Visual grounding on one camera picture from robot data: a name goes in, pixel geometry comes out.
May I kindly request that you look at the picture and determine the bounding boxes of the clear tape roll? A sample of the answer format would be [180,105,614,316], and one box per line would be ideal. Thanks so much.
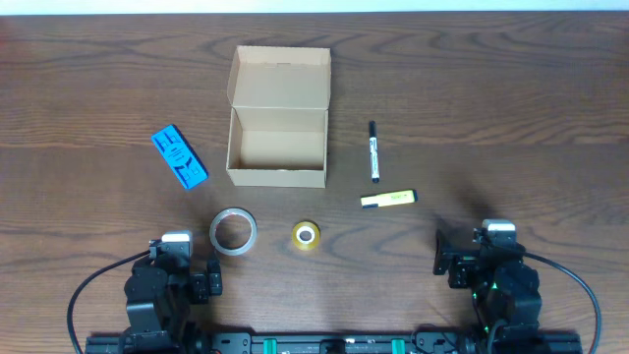
[209,207,257,257]

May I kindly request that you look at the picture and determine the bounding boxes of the yellow highlighter pen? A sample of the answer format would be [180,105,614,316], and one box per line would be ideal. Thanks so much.
[360,189,419,208]

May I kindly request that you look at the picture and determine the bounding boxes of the small yellow tape roll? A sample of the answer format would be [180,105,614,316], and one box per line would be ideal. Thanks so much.
[292,220,320,251]

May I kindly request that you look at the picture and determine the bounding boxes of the blue plastic block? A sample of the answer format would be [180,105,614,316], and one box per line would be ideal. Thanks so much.
[151,125,209,190]

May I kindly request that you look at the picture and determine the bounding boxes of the black white marker pen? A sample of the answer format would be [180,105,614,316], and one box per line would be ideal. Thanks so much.
[369,121,380,183]

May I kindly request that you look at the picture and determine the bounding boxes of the brown cardboard box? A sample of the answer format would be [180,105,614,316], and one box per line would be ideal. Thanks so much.
[226,45,331,188]

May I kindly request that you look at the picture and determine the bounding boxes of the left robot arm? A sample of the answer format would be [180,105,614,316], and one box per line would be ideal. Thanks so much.
[118,240,222,354]

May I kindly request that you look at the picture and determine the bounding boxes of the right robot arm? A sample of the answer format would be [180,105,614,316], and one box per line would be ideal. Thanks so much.
[432,219,542,353]

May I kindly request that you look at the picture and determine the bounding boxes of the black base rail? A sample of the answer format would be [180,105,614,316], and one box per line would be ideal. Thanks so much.
[84,331,584,354]

